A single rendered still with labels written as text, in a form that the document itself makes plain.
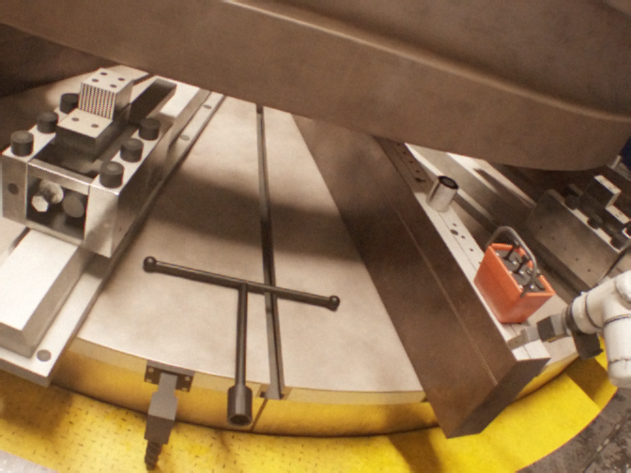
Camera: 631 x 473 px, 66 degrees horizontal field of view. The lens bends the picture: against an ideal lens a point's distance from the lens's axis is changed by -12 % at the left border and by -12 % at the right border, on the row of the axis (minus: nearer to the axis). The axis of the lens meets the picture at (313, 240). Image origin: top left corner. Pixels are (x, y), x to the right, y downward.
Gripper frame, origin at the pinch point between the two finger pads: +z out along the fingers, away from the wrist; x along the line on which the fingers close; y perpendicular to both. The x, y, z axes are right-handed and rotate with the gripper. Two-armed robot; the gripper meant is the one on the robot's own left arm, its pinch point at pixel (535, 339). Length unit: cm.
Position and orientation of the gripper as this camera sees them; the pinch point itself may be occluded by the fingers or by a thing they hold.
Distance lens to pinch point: 134.4
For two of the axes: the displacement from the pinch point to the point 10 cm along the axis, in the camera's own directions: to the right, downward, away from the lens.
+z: -3.2, 4.2, 8.5
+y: -1.8, -9.1, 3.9
